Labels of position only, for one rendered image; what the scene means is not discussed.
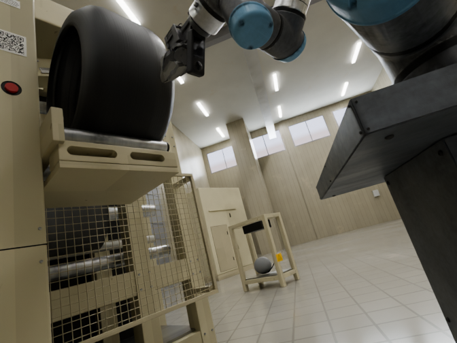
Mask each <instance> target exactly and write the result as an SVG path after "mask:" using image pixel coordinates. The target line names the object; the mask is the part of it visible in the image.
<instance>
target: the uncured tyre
mask: <svg viewBox="0 0 457 343"><path fill-rule="evenodd" d="M166 52H167V50H166V47H165V45H164V43H163V42H162V41H161V39H160V38H159V37H158V36H157V35H156V34H154V33H153V32H152V31H151V30H149V29H148V28H146V27H143V26H141V25H140V24H137V23H136V22H133V21H132V20H129V19H127V18H125V17H123V16H121V15H118V14H116V13H114V12H112V11H110V10H108V9H105V8H104V7H99V6H95V5H87V6H85V7H82V8H80V9H78V10H75V11H72V13H70V14H69V15H68V17H67V18H66V19H65V21H64V23H63V25H62V27H61V29H60V32H59V34H58V37H57V40H56V43H55V47H54V51H53V54H52V60H51V64H50V71H49V76H48V88H47V98H46V115H47V113H48V111H49V109H50V107H56V108H62V109H63V117H64V120H63V122H64V127H65V128H70V129H80V130H85V131H94V132H99V133H108V132H109V131H110V132H114V133H108V134H114V135H121V134H116V133H123V134H129V135H123V136H129V137H138V138H143V139H148V140H158V141H163V139H164V137H165V134H166V132H167V130H168V127H169V123H170V120H171V115H172V112H173V104H174V97H175V80H171V81H169V82H166V83H163V82H161V78H160V72H161V66H160V59H161V57H162V56H164V55H165V53H166Z"/></svg>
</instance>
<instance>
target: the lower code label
mask: <svg viewBox="0 0 457 343"><path fill-rule="evenodd" d="M0 50H4V51H7V52H11V53H14V54H19V55H21V56H25V57H27V40H26V37H23V36H21V35H17V34H15V33H11V32H9V31H5V30H2V29H0Z"/></svg>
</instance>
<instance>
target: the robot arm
mask: <svg viewBox="0 0 457 343"><path fill-rule="evenodd" d="M310 1H311V0H275V3H274V6H273V8H272V7H270V6H269V5H268V4H266V3H265V2H264V1H263V0H194V2H193V4H192V5H191V6H190V8H189V11H188V15H189V17H188V19H187V20H186V22H185V23H184V24H183V26H180V24H181V23H180V24H179V25H178V26H177V25H175V24H173V25H172V27H171V28H170V30H169V32H168V33H167V34H166V36H165V38H164V39H165V43H166V47H167V49H169V51H167V52H166V53H165V55H164V56H162V57H161V59H160V66H161V72H160V78H161V82H163V83H166V82H169V81H171V80H174V79H176V78H178V77H181V76H183V75H184V74H186V73H187V74H190V75H192V76H196V77H199V78H200V77H202V76H204V75H205V38H206V37H209V36H210V35H215V34H216V33H217V32H218V31H219V30H220V29H221V27H222V26H223V24H224V23H226V24H227V26H228V29H229V32H230V34H231V36H232V38H233V39H234V40H235V42H236V43H237V44H238V45H239V46H240V47H241V48H244V49H246V50H254V49H259V50H261V51H263V52H264V53H266V54H268V55H269V56H272V57H273V59H275V60H277V61H281V62H283V63H288V62H291V61H293V60H295V59H296V58H298V57H299V56H300V55H301V53H302V52H303V50H304V48H305V45H306V41H307V40H306V36H305V32H304V31H303V27H304V24H305V20H306V17H307V16H306V14H307V11H308V7H309V4H310ZM326 2H327V3H328V5H329V7H330V8H331V9H332V11H333V12H334V13H335V14H336V15H337V16H338V17H340V18H341V19H342V20H343V21H344V22H345V23H346V24H347V26H349V28H351V30H353V32H355V34H357V36H359V38H360V39H361V40H362V41H363V42H364V43H365V44H366V45H367V47H368V48H369V49H370V50H371V51H372V52H373V53H374V54H375V55H376V57H377V58H378V59H379V61H380V62H381V64H382V65H383V67H384V69H385V71H386V73H387V74H388V77H389V78H390V80H391V82H392V84H396V83H399V82H402V81H405V80H408V79H411V78H414V77H417V76H420V75H422V74H426V73H428V72H431V71H434V70H437V69H441V68H443V67H447V66H449V65H452V64H454V63H457V0H326Z"/></svg>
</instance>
